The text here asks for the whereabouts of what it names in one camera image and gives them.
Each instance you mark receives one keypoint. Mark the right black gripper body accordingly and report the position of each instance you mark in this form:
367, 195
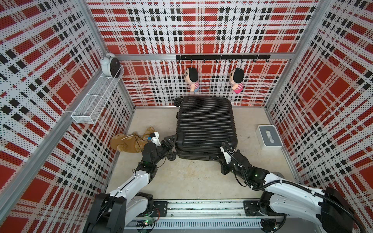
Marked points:
227, 168

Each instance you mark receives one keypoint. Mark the white tissue box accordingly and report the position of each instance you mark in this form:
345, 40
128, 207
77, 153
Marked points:
269, 138

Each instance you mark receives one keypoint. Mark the white alarm clock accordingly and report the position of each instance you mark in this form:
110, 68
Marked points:
110, 65

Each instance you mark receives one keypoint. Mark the hanging doll blue shorts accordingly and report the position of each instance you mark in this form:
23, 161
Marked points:
191, 78

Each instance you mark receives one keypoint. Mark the black ribbed hard-shell suitcase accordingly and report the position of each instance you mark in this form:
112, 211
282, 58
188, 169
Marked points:
203, 125

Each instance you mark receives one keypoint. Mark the grey cloth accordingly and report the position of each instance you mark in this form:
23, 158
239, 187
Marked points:
278, 174

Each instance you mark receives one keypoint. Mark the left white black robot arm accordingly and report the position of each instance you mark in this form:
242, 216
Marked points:
125, 195

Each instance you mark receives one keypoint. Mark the brown teddy bear plush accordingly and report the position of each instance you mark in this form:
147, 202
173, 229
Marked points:
131, 143

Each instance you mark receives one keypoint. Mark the black wall hook rail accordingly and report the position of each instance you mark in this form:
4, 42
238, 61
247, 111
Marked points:
253, 57

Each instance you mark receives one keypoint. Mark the hanging doll pink shorts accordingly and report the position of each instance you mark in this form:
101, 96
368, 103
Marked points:
236, 80

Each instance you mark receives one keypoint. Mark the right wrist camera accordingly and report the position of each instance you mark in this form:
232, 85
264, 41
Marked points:
227, 152

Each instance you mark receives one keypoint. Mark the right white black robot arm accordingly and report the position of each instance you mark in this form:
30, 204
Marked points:
326, 208

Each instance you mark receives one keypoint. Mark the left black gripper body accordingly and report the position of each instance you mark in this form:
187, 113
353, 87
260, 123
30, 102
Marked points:
162, 151

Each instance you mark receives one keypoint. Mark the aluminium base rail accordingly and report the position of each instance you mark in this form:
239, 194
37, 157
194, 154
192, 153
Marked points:
207, 214

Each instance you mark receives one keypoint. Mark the white wire mesh shelf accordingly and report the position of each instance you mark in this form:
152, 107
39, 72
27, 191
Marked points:
90, 108

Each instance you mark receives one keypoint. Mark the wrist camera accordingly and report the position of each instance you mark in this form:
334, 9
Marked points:
154, 138
227, 152

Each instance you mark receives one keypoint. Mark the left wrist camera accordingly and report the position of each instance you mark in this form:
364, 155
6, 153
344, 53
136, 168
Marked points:
154, 138

